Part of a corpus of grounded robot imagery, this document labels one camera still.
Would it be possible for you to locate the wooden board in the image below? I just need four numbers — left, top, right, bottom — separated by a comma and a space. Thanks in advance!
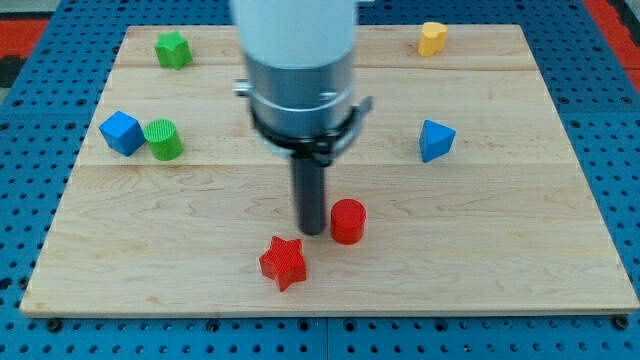
21, 25, 639, 318

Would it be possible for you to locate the green cylinder block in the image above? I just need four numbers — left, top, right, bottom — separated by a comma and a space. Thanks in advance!
143, 119, 183, 161

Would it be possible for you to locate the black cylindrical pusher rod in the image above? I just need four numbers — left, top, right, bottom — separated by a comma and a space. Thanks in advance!
291, 158, 326, 235

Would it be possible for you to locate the blue cube block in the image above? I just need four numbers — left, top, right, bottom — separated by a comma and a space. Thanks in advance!
99, 111, 145, 156

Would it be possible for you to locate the yellow heart block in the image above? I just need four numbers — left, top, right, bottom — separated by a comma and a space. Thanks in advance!
418, 22, 448, 57

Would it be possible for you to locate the green star block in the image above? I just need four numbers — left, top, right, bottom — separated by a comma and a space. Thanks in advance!
154, 31, 193, 70

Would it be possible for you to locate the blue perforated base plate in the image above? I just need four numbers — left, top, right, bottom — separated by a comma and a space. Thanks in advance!
1, 0, 639, 359

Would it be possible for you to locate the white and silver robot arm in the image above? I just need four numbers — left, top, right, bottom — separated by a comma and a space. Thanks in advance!
230, 0, 373, 235

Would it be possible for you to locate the red cylinder block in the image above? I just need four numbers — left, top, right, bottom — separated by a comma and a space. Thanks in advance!
330, 198, 367, 245

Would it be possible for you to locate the red star block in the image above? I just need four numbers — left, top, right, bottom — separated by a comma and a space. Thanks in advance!
259, 236, 307, 292

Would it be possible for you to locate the blue triangle block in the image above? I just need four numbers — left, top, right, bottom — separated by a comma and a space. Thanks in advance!
419, 120, 456, 163

